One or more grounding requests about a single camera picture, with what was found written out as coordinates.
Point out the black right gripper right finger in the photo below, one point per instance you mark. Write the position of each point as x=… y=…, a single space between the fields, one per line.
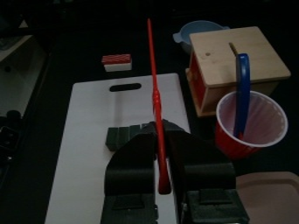
x=201 y=169

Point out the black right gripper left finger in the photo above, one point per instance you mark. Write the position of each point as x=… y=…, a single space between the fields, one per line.
x=129 y=163

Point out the red plastic toy knife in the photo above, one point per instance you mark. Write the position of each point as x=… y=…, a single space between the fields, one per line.
x=154 y=87

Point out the dark green sushi roll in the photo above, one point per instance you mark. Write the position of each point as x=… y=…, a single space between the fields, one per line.
x=116 y=138

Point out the red striped nigiri sushi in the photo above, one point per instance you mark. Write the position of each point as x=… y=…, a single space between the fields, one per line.
x=116 y=62

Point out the red plastic cup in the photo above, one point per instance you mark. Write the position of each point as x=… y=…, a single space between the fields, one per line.
x=229 y=145

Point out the white plastic cutting board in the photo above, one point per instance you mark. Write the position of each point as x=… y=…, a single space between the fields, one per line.
x=89 y=116

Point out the blue plastic utensil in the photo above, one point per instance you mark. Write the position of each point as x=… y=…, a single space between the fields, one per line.
x=241 y=87

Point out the wooden box with red drawer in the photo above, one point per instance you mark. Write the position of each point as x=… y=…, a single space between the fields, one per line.
x=240 y=58

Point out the pale blue-grey bowl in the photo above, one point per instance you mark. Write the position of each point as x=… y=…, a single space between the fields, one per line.
x=197 y=27

